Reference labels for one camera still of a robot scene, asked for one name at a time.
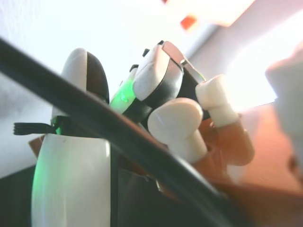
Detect black cable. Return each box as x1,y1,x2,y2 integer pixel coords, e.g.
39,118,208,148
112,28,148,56
0,37,240,227

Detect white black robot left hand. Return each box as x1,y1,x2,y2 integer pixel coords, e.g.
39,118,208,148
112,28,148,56
13,41,237,227

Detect orange cylinder with white cross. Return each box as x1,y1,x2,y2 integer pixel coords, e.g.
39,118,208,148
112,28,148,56
180,15,199,31

